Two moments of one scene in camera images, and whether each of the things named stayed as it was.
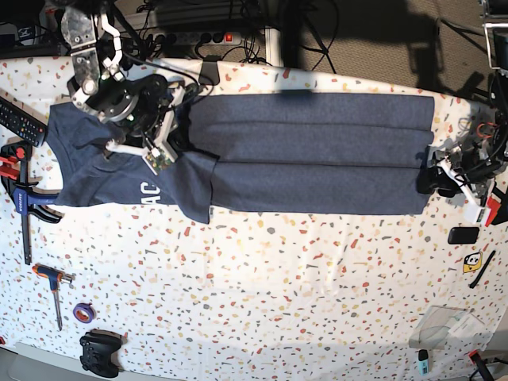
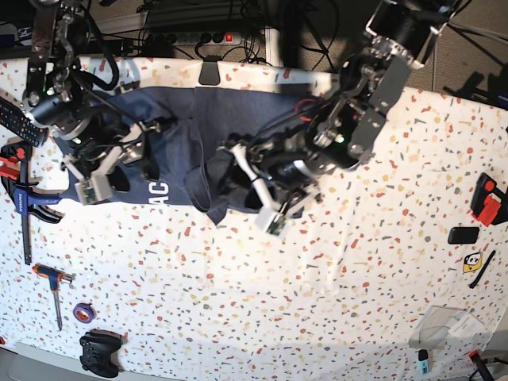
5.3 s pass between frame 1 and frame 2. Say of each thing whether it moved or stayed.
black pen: stayed
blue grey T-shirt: moved
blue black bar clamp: stayed
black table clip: stayed
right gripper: moved
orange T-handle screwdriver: stayed
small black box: stayed
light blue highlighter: stayed
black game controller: stayed
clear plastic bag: stayed
